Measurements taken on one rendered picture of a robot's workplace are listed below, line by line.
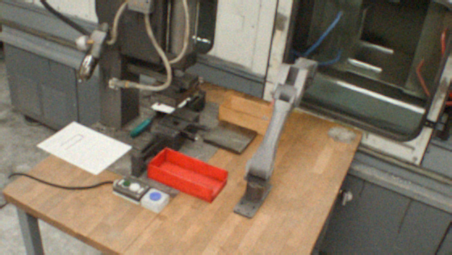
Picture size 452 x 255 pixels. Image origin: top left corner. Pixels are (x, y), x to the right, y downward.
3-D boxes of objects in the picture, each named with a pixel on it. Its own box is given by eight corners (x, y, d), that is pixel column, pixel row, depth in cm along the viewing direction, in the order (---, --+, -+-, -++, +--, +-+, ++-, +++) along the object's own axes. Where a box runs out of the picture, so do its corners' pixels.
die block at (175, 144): (173, 156, 176) (173, 139, 172) (150, 147, 179) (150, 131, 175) (198, 131, 192) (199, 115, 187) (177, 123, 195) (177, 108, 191)
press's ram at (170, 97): (177, 117, 166) (182, 37, 149) (116, 96, 174) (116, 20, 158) (201, 96, 180) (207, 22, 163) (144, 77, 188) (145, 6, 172)
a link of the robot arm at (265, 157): (249, 174, 159) (282, 85, 162) (268, 181, 157) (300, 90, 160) (246, 172, 153) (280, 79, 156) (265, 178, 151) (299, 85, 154)
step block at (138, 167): (138, 177, 163) (138, 156, 159) (131, 174, 164) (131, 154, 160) (148, 169, 168) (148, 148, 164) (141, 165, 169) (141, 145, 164)
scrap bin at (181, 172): (211, 203, 156) (212, 190, 153) (147, 177, 164) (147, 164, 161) (227, 184, 165) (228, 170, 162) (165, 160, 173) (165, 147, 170)
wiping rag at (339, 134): (323, 140, 197) (352, 148, 192) (324, 135, 195) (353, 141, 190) (330, 126, 207) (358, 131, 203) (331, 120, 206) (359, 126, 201)
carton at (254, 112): (272, 140, 193) (275, 124, 188) (217, 122, 201) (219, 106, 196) (282, 127, 202) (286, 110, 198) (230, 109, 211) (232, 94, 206)
